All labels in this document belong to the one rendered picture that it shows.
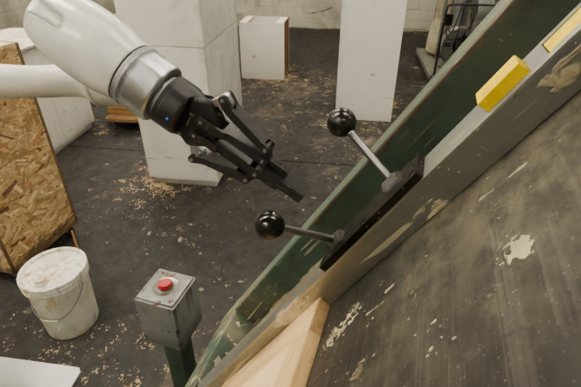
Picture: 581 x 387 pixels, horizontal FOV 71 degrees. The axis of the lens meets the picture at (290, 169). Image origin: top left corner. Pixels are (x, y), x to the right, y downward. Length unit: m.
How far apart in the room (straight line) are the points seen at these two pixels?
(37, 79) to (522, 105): 0.70
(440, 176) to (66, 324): 2.11
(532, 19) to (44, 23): 0.63
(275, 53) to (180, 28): 2.79
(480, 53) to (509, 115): 0.24
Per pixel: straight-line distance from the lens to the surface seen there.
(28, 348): 2.51
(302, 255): 0.90
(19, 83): 0.80
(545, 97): 0.43
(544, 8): 0.66
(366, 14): 4.09
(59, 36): 0.62
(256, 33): 5.46
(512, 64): 0.44
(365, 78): 4.24
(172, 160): 3.23
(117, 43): 0.60
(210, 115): 0.57
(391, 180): 0.49
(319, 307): 0.60
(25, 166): 2.66
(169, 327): 1.20
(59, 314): 2.31
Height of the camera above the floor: 1.76
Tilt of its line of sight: 31 degrees down
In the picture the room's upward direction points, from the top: straight up
